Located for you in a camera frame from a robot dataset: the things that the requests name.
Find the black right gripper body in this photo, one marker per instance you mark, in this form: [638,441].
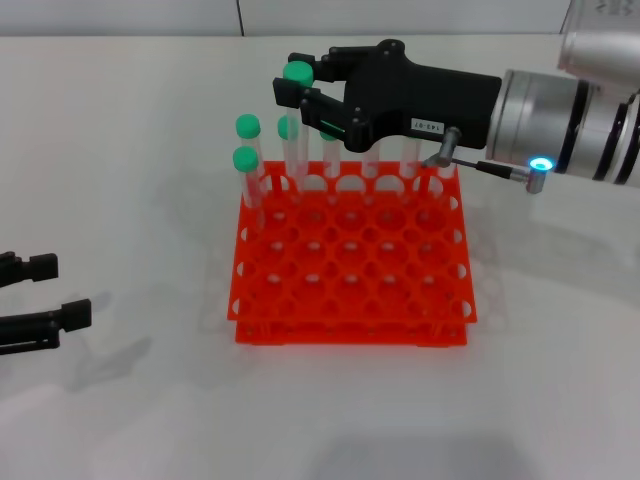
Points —
[425,100]

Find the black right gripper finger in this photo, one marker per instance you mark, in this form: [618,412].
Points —
[335,62]
[287,95]

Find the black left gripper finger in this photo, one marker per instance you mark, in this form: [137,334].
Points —
[76,315]
[44,266]

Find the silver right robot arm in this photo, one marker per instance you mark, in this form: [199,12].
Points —
[540,120]

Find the orange test tube rack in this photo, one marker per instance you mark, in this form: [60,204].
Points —
[350,260]

